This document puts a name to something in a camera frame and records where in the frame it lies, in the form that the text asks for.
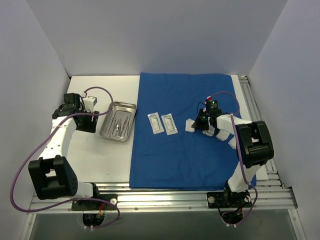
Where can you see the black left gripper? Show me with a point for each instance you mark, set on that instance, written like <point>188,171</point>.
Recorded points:
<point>87,124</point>

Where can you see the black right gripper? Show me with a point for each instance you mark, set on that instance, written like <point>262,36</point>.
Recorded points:
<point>199,122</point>

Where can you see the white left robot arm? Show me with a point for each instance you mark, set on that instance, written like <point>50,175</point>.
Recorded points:
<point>51,174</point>

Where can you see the blue surgical drape cloth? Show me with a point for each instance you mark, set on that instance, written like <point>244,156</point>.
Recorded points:
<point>182,161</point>

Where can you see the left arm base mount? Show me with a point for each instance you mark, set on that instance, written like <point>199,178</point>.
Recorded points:
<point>99,211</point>

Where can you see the aluminium front rail frame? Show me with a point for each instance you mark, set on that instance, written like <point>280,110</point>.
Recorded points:
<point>169,215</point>

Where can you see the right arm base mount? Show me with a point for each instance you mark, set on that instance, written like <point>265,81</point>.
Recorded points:
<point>230,206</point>

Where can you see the aluminium rail frame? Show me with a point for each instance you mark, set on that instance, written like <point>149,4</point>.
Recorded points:
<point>256,146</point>
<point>169,215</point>

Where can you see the suture packet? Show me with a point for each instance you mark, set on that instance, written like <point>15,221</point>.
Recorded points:
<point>169,124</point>
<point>155,123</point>

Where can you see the scalpel handle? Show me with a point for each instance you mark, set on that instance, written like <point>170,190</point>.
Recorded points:
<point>112,126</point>
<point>114,130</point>

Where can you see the aluminium right rail frame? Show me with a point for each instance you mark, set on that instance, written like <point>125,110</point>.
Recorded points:
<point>256,146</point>

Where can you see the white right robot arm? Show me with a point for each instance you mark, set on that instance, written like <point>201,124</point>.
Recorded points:
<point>228,122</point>

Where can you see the white gauze pad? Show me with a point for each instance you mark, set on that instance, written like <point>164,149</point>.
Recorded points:
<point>222,135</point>
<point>189,126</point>
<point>209,133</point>
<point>232,143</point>

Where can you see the stainless steel tray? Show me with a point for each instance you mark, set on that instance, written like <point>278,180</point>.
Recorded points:
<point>119,109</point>

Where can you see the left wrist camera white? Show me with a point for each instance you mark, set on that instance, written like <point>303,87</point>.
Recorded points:
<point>89,103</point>

